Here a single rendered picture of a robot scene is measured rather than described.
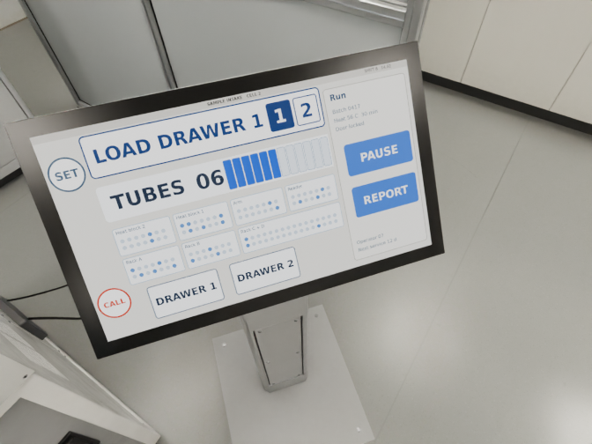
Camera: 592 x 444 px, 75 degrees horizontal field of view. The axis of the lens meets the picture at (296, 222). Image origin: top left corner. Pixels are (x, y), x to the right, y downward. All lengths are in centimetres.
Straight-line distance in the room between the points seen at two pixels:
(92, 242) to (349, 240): 34
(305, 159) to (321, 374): 107
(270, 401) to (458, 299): 85
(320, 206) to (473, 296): 131
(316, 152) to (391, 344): 116
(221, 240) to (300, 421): 102
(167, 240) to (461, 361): 131
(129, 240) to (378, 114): 37
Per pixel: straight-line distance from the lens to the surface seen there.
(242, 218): 51
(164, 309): 55
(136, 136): 51
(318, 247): 54
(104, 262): 54
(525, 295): 187
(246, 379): 149
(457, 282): 178
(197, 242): 52
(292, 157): 52
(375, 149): 55
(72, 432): 107
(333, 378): 148
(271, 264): 54
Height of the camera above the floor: 147
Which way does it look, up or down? 53 degrees down
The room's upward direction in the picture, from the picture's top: 2 degrees counter-clockwise
